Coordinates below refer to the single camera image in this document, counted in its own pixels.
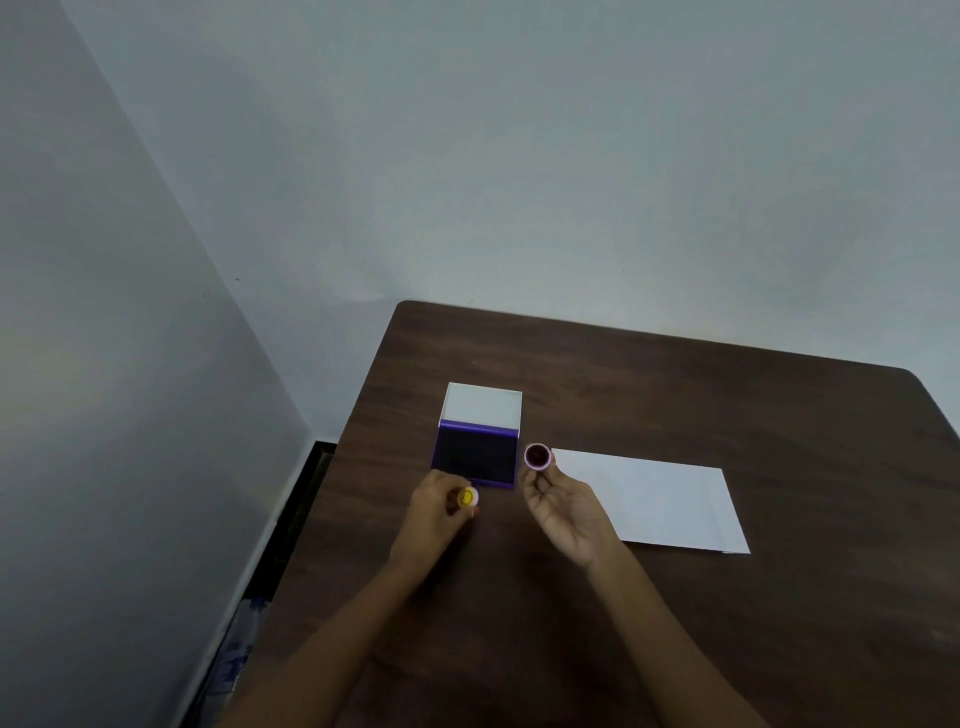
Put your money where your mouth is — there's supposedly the blue plastic bag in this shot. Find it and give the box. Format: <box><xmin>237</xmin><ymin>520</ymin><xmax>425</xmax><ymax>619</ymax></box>
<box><xmin>210</xmin><ymin>596</ymin><xmax>271</xmax><ymax>695</ymax></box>

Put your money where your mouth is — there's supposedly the person's right hand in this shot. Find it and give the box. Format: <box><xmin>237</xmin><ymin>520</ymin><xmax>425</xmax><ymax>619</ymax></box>
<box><xmin>519</xmin><ymin>463</ymin><xmax>624</xmax><ymax>573</ymax></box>

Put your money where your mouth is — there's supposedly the white paper sheet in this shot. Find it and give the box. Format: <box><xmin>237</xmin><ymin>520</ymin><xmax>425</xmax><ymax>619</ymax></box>
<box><xmin>549</xmin><ymin>448</ymin><xmax>752</xmax><ymax>556</ymax></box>

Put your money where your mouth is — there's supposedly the person's left hand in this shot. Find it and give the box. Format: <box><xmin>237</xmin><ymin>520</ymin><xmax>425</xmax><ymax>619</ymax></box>
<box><xmin>388</xmin><ymin>469</ymin><xmax>479</xmax><ymax>571</ymax></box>

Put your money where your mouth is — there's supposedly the person's left forearm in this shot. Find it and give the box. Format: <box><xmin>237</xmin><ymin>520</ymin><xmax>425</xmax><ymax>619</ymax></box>
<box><xmin>217</xmin><ymin>546</ymin><xmax>444</xmax><ymax>728</ymax></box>

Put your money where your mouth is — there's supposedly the person's right forearm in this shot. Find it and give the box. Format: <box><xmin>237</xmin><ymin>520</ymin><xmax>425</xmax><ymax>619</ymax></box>
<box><xmin>586</xmin><ymin>543</ymin><xmax>774</xmax><ymax>728</ymax></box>

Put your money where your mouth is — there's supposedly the purple ink stamp pad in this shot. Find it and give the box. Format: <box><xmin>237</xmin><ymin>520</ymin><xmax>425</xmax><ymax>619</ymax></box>
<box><xmin>432</xmin><ymin>382</ymin><xmax>523</xmax><ymax>491</ymax></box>

